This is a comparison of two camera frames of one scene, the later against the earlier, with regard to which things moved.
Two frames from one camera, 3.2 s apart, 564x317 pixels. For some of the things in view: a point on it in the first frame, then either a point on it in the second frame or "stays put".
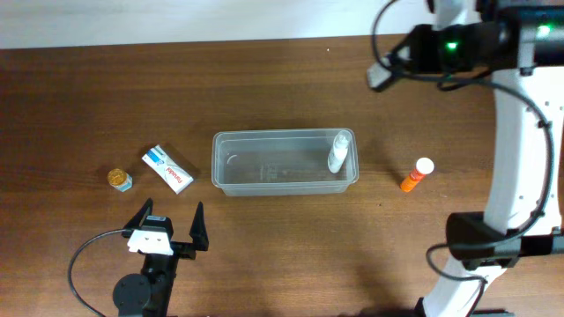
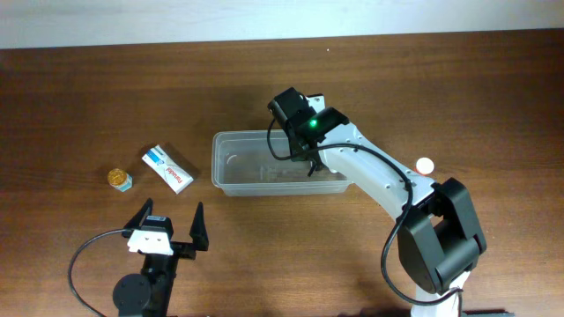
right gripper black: x=408 y=48 to x=302 y=147
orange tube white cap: x=424 y=166 stays put
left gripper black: x=181 y=248 stays put
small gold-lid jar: x=120 y=180 stays put
